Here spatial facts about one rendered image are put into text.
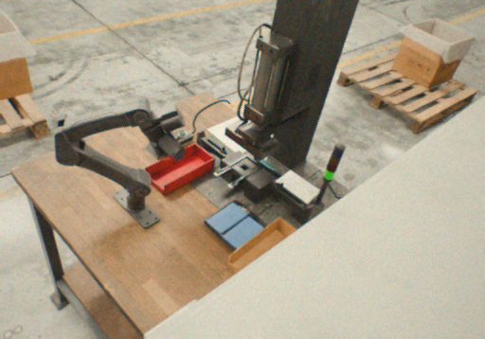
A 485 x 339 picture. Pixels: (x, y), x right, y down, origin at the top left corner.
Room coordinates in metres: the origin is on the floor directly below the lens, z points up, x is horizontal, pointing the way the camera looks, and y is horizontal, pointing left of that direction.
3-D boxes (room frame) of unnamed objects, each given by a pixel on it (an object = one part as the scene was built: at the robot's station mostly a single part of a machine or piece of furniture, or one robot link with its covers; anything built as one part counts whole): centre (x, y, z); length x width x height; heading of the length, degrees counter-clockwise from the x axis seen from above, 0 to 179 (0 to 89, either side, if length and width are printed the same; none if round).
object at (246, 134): (1.22, -0.06, 1.22); 0.26 x 0.18 x 0.30; 143
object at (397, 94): (3.99, -1.60, 0.07); 1.20 x 1.00 x 0.14; 137
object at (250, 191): (1.15, -0.03, 0.94); 0.20 x 0.10 x 0.07; 53
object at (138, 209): (0.92, 0.33, 0.94); 0.20 x 0.07 x 0.08; 53
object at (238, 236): (0.88, -0.05, 0.93); 0.15 x 0.07 x 0.03; 146
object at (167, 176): (1.14, 0.23, 0.93); 0.25 x 0.12 x 0.06; 143
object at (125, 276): (1.05, 0.09, 0.45); 1.12 x 0.99 x 0.90; 53
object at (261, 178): (1.15, -0.03, 0.98); 0.20 x 0.10 x 0.01; 53
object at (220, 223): (0.94, 0.01, 0.93); 0.15 x 0.07 x 0.03; 145
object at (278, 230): (0.82, -0.15, 0.93); 0.25 x 0.13 x 0.08; 143
